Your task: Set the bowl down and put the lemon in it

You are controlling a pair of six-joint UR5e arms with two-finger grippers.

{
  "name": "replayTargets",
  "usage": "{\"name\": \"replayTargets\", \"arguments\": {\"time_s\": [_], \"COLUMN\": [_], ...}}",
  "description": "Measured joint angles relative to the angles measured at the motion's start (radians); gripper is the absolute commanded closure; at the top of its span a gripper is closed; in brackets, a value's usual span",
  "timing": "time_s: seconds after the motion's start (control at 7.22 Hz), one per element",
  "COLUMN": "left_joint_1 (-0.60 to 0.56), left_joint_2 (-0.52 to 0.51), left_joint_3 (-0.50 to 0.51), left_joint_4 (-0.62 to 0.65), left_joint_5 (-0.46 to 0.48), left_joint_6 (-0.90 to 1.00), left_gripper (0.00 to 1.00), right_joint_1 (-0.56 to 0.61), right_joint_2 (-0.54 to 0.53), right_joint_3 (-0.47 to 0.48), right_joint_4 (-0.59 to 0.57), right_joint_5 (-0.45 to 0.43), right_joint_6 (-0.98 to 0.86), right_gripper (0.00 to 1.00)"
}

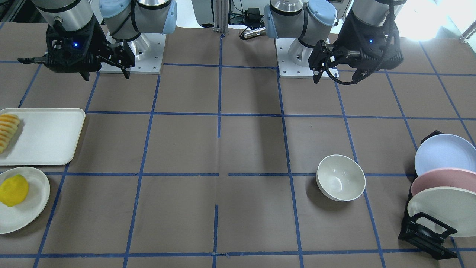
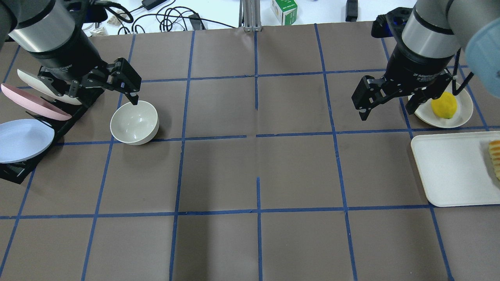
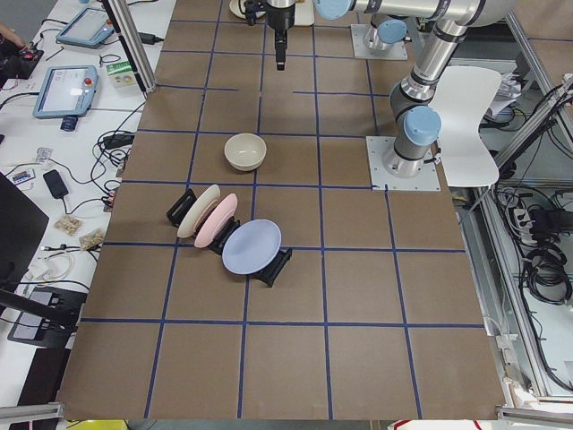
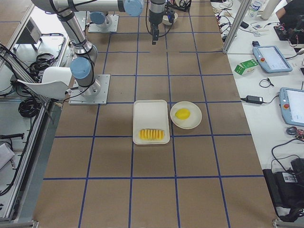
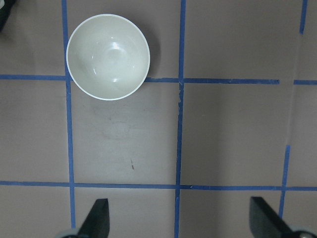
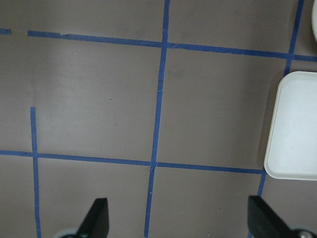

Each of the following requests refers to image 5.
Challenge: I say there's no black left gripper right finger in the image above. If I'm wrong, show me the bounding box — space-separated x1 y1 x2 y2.
249 196 293 238

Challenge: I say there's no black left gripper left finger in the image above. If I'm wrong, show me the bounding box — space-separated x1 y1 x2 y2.
78 199 109 238

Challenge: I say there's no white ceramic bowl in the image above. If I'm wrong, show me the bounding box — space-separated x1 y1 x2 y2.
66 14 151 101

